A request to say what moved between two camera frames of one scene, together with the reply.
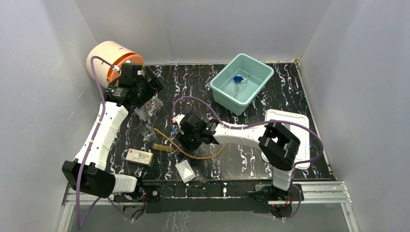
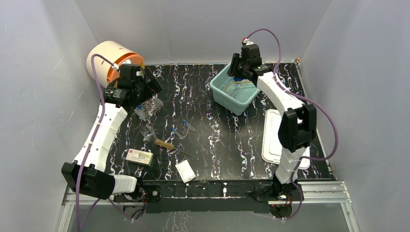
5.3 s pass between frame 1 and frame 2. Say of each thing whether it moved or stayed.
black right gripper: moved
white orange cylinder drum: stayed
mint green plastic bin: stayed
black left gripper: stayed
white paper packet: stayed
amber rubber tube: moved
